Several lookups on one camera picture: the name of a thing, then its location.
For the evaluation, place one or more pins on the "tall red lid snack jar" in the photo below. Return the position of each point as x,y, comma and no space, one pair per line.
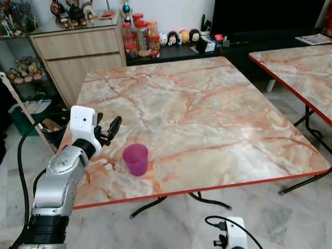
142,36

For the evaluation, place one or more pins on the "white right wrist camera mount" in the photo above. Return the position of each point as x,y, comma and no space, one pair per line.
236,234

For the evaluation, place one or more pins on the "black white box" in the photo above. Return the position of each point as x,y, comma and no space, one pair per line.
205,45

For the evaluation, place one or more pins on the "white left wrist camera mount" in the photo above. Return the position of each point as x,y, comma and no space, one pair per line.
82,122

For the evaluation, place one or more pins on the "white round head figurine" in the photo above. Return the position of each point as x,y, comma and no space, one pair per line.
163,39

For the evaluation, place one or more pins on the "small red block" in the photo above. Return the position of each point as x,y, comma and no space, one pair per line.
219,37

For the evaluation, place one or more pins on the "green storage box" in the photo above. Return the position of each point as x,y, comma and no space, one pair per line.
26,122

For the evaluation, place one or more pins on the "light wooden drawer cabinet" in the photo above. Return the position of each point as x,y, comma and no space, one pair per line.
78,57

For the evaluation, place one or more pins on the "small red lid jar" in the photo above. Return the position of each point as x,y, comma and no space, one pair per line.
130,51

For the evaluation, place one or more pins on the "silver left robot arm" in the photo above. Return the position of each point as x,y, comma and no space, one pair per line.
59,179

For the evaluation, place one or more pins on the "printed magazine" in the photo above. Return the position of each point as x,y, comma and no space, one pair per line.
314,39

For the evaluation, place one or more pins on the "glass shelf with plush dolls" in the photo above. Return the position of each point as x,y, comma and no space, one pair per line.
26,70

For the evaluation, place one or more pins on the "beige wooden stick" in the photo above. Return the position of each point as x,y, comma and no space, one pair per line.
26,111

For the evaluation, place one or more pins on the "marble folding table red edge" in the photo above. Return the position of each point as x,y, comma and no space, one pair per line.
197,114
306,72

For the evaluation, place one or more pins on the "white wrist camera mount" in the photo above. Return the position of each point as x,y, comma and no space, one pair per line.
236,234
82,122

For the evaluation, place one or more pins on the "black hair round figurine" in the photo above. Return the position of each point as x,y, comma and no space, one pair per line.
173,38

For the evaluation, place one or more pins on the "orange lid snack jar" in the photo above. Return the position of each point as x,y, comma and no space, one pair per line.
153,28

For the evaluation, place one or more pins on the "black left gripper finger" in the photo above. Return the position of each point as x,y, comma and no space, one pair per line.
114,126
99,119

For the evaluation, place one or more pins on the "brown hair round figurine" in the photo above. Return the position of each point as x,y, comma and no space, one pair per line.
194,35

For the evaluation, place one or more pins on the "blue ball trophy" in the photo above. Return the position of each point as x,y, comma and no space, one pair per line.
126,10

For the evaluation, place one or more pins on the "yellow round figurine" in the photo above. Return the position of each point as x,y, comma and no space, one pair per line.
184,37

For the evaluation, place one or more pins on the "black television screen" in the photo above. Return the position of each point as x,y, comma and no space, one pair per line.
270,15

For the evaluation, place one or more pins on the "purple plastic cup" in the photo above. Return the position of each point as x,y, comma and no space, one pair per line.
136,158

